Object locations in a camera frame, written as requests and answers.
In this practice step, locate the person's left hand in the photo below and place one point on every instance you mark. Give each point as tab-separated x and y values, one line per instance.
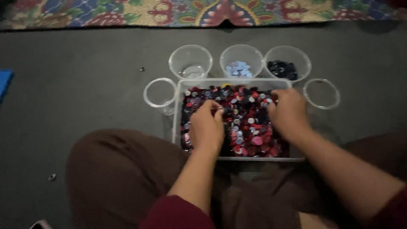
206	127

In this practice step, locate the person's right hand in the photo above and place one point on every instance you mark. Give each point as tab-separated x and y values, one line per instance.
287	116

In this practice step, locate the person's left fingers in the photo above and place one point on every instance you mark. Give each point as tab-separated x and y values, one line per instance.
214	106

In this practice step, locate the person's right fingers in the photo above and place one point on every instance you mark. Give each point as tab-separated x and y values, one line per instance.
276	100

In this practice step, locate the pile of dark blue buttons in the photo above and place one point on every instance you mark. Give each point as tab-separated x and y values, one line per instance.
283	70

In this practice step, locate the clear plastic cup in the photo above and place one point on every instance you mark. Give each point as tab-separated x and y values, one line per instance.
321	93
159	93
190	63
287	63
241	62

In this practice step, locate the heap of mixed coloured buttons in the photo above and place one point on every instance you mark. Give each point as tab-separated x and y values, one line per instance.
248	127

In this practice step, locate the clear plastic rectangular tub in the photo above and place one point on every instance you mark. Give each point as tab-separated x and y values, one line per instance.
178	127

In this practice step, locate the pile of light blue buttons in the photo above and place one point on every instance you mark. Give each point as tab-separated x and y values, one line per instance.
239	69

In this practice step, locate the floral patterned rug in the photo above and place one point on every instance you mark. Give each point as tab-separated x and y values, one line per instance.
203	12

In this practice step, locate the person's brown trousers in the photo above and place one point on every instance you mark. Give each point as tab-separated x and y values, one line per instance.
120	178

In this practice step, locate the white object corner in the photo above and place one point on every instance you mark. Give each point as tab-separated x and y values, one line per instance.
39	225

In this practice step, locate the blue flat object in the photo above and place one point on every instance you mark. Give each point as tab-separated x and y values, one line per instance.
4	83

